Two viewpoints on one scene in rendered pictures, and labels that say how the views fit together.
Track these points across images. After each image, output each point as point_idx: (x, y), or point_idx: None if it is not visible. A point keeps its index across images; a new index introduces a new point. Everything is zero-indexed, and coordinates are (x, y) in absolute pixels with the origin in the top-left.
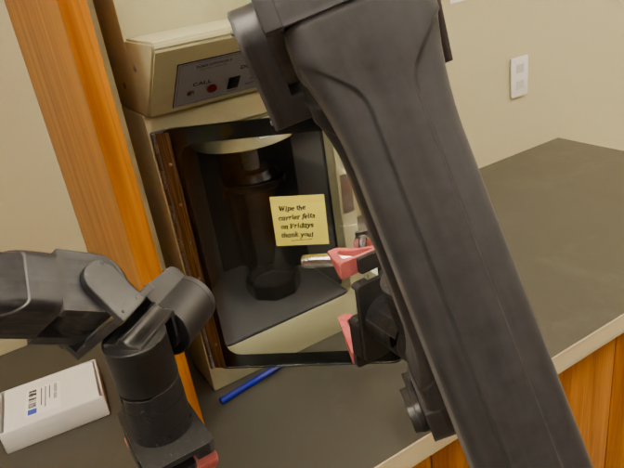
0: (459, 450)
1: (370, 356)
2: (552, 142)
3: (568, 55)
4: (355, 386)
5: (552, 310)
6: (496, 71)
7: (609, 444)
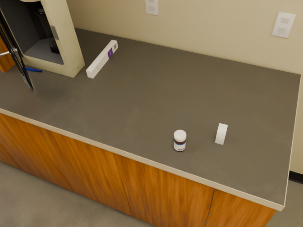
0: (42, 128)
1: None
2: (289, 74)
3: None
4: (34, 90)
5: (94, 122)
6: (264, 15)
7: (123, 180)
